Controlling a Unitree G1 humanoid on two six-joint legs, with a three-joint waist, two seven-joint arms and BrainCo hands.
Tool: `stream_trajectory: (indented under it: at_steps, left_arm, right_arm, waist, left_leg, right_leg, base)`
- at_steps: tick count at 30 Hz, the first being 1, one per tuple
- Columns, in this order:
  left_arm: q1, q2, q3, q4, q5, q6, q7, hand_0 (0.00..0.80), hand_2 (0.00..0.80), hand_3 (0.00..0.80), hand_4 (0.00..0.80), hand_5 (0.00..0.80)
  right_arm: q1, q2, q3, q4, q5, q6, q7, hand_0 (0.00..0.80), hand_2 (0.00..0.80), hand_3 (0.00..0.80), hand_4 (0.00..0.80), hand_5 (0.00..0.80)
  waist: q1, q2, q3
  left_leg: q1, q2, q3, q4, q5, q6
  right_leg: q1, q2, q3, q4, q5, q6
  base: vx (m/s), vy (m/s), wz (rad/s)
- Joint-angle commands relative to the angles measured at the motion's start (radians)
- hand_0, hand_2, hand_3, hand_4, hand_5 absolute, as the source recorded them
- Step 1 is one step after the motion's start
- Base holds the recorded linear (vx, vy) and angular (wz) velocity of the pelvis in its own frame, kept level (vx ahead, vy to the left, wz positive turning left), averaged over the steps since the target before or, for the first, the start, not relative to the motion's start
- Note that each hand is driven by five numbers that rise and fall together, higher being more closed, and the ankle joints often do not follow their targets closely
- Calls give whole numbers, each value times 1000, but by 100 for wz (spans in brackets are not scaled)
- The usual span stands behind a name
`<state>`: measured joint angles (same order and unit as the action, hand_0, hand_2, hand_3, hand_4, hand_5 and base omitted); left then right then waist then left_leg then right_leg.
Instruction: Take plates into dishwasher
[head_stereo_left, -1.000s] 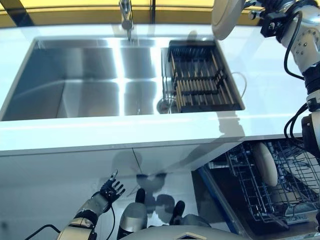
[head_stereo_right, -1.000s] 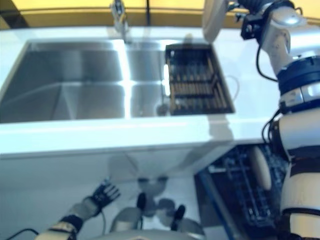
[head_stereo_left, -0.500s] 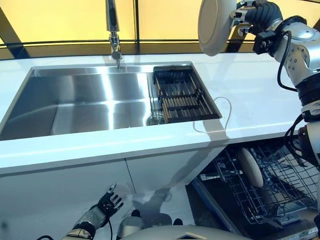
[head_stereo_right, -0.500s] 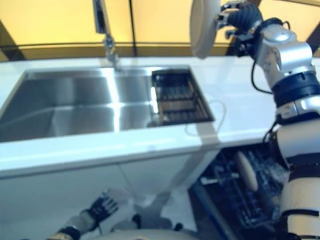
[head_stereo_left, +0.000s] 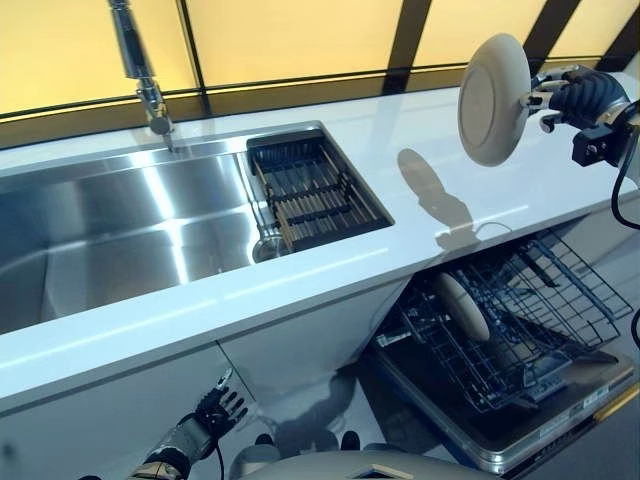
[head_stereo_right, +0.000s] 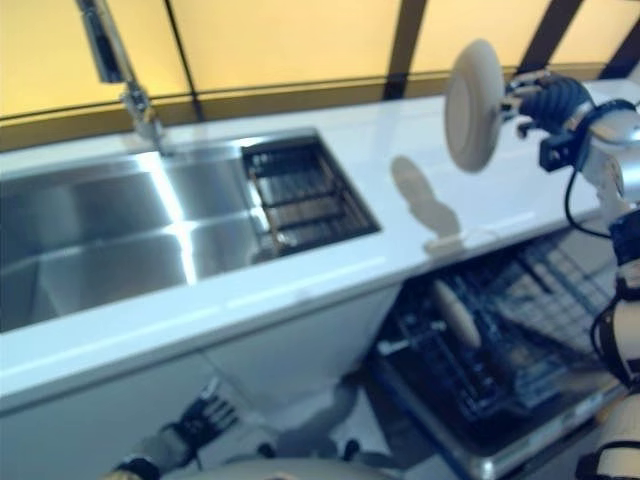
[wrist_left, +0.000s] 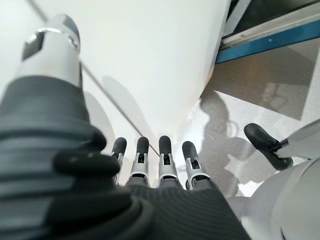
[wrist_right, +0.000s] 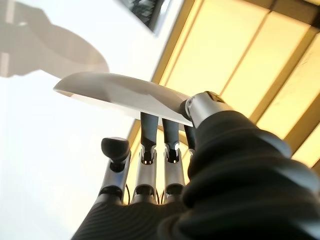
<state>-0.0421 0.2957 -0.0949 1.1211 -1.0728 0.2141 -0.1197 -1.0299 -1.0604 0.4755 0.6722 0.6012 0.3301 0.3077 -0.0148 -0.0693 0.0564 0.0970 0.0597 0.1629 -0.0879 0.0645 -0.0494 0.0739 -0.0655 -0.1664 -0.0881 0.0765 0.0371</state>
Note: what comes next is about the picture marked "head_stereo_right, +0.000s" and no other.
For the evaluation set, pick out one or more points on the robot right hand dark glove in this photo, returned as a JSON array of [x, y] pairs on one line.
[[550, 102]]

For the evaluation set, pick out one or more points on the robot left hand dark glove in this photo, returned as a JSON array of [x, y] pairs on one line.
[[205, 417]]

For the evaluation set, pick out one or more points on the cream round plate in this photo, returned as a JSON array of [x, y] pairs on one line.
[[472, 110], [457, 315]]

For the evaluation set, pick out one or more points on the dishwasher door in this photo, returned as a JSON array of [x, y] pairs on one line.
[[525, 450]]

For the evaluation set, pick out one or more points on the robot right arm silver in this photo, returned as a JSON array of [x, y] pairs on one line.
[[615, 165]]

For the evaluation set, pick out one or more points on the robot torso grey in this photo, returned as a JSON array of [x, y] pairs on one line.
[[325, 470]]

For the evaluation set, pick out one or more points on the robot right leg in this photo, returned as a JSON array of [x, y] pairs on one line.
[[352, 447]]

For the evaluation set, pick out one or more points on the stainless steel sink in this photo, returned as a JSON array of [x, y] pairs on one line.
[[100, 225]]

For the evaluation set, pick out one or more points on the black dish drying rack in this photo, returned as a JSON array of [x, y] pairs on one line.
[[310, 200]]

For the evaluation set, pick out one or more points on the chrome kitchen faucet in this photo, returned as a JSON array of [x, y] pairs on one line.
[[130, 95]]

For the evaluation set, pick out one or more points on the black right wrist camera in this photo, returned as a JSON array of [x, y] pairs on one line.
[[557, 150]]

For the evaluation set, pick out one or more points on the dark window frame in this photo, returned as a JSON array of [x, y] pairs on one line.
[[410, 30]]

